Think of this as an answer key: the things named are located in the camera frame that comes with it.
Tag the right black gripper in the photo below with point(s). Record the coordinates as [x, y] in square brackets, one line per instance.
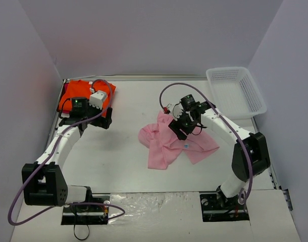
[179, 126]

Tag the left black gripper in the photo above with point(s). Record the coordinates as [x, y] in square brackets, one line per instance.
[105, 118]

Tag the pink t shirt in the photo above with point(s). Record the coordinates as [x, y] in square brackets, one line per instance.
[164, 146]

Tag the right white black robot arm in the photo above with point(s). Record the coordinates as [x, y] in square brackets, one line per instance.
[250, 151]

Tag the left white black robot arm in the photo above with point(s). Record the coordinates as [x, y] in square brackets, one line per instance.
[44, 181]

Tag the folded orange t shirt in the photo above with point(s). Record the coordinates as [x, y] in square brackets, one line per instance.
[81, 88]

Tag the white plastic basket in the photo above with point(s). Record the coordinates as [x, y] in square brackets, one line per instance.
[235, 92]

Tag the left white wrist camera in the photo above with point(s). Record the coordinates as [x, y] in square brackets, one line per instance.
[97, 99]

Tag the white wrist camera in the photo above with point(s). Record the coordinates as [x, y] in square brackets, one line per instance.
[175, 110]
[97, 99]

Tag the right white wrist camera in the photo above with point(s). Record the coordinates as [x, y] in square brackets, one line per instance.
[175, 110]

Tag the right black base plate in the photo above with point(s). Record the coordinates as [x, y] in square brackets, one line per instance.
[213, 211]

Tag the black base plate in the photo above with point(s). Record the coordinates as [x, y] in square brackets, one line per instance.
[85, 215]
[213, 211]

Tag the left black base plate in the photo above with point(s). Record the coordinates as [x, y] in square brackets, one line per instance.
[85, 215]

